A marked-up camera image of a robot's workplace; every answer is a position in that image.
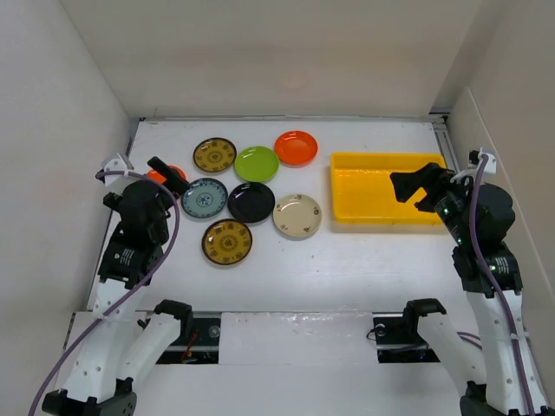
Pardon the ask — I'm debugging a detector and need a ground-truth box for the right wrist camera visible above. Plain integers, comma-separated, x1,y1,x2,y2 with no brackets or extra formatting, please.
468,147,497,175

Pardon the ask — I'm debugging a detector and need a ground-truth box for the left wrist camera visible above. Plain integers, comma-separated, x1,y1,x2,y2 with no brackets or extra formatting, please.
101,153,134,192

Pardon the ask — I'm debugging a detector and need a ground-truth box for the green plastic plate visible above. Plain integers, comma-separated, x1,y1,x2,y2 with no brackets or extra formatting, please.
234,146,280,182

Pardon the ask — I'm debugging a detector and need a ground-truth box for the cream patterned plate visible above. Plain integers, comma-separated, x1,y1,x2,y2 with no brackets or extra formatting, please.
272,194,323,239

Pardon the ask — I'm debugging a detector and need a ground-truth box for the blue patterned plate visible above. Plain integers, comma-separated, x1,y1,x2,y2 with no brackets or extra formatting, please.
181,178,228,218

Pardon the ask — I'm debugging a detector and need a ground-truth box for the yellow plastic bin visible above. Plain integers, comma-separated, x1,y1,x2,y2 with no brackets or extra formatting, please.
330,153,446,225

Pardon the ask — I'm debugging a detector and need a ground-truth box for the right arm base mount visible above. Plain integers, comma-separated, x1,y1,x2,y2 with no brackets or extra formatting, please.
366,313,440,364

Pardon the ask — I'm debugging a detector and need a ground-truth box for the orange plate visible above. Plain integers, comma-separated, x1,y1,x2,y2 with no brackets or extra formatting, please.
147,165,186,184
274,130,318,166

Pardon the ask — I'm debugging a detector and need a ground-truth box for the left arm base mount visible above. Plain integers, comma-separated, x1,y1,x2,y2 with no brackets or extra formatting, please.
157,314,221,365

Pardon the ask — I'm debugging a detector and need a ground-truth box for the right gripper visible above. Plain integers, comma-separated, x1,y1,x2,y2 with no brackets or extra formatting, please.
389,161,477,244

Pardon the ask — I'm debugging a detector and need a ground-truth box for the yellow patterned plate front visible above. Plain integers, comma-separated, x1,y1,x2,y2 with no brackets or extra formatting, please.
201,218,253,266

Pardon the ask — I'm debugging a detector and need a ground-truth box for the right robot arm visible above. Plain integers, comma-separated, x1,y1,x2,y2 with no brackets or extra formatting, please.
390,161,554,415

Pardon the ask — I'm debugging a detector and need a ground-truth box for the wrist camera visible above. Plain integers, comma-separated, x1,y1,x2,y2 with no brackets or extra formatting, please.
468,147,497,175
101,153,134,192

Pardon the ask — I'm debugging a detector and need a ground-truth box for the yellow patterned plate back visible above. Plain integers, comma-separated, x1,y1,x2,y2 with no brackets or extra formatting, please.
193,137,238,173

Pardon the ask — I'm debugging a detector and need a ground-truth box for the black plate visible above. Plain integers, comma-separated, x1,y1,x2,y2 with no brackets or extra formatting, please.
227,182,276,224

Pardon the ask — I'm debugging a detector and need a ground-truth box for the yellow patterned plate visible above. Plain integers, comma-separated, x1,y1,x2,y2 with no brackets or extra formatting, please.
201,218,253,266
193,137,238,173

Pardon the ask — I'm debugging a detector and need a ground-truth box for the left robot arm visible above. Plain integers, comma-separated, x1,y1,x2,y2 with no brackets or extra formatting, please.
29,154,193,415

